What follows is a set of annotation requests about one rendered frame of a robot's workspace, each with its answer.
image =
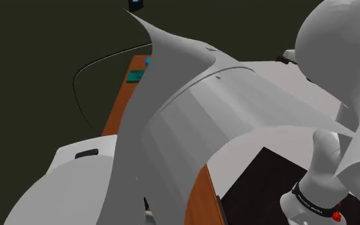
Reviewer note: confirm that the teal flat box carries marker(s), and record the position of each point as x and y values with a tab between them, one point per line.
134	76

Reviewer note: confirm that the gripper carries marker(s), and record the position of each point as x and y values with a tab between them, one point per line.
281	59

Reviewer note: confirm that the dark device with blue screen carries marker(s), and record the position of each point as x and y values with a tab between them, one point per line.
135	5

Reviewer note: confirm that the small blue object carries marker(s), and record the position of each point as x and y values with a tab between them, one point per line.
147	61

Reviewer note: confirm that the large grey curved shell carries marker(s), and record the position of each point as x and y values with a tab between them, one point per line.
173	124

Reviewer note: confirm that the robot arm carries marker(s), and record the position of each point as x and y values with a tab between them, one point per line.
338	46

